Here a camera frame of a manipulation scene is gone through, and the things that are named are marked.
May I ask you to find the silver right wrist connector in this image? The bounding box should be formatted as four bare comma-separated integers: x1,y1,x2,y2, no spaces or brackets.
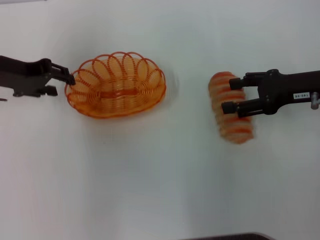
310,91,320,110

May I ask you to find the orange woven plastic basket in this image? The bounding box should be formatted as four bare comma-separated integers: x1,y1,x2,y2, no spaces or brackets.
64,51,167,120

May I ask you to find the dark robot torso edge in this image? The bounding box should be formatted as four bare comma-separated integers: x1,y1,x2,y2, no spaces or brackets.
178,231,272,240

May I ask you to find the long striped bread loaf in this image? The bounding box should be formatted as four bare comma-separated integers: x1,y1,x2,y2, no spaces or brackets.
207,71,255,145

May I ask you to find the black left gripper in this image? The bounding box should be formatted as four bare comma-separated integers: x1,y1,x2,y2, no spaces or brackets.
0,55,76,98

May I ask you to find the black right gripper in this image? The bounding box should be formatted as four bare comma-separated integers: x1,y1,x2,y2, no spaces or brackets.
221,69,320,119

